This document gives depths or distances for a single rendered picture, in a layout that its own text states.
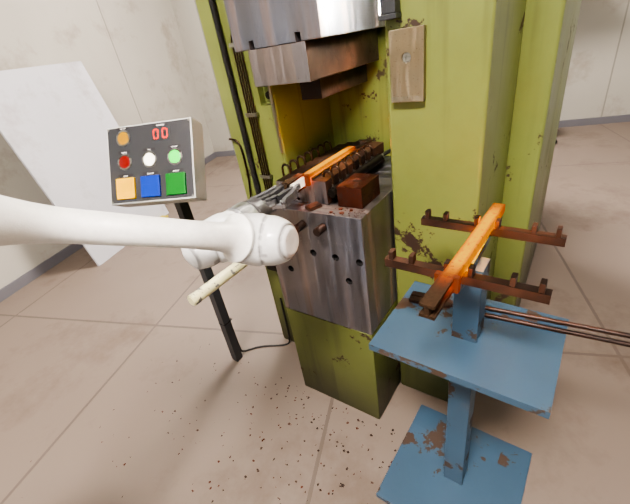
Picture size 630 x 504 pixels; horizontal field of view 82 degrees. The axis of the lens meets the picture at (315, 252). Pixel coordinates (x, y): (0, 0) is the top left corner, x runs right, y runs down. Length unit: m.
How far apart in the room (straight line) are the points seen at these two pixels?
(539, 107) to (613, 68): 4.08
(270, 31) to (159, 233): 0.65
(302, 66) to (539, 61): 0.76
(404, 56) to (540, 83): 0.55
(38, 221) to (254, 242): 0.35
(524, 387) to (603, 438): 0.88
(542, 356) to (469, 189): 0.46
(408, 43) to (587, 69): 4.49
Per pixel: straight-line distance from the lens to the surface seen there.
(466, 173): 1.09
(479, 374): 0.92
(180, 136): 1.39
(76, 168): 3.67
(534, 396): 0.91
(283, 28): 1.09
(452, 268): 0.75
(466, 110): 1.05
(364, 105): 1.53
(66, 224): 0.72
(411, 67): 1.05
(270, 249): 0.72
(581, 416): 1.81
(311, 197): 1.17
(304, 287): 1.32
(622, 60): 5.55
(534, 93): 1.47
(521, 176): 1.54
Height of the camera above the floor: 1.37
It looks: 30 degrees down
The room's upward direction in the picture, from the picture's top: 10 degrees counter-clockwise
